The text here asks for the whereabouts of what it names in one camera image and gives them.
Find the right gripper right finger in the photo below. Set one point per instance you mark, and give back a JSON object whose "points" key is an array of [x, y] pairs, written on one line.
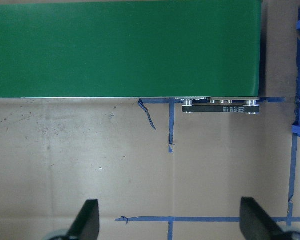
{"points": [[255, 223]]}

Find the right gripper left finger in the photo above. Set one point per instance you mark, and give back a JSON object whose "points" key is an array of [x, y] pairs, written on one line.
{"points": [[86, 225]]}

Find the green conveyor belt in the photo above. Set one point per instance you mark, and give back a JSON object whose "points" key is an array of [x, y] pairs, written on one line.
{"points": [[183, 49]]}

